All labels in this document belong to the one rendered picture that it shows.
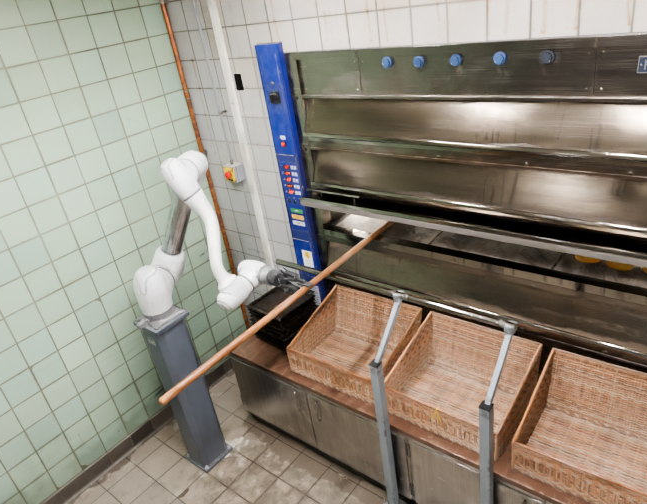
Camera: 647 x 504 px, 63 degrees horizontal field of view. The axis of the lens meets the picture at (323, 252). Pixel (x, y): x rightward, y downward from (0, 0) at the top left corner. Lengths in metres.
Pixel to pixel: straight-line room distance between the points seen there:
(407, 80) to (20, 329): 2.20
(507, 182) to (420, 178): 0.39
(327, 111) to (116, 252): 1.42
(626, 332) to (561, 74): 1.02
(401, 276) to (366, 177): 0.54
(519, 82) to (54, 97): 2.10
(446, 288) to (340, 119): 0.95
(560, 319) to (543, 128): 0.81
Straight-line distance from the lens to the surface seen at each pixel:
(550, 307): 2.44
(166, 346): 2.79
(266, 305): 3.02
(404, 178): 2.44
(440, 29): 2.19
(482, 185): 2.28
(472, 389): 2.65
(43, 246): 2.97
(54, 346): 3.14
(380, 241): 2.68
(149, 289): 2.66
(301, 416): 3.00
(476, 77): 2.18
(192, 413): 3.06
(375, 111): 2.44
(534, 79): 2.10
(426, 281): 2.64
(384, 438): 2.52
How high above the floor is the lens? 2.40
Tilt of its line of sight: 27 degrees down
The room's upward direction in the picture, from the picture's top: 10 degrees counter-clockwise
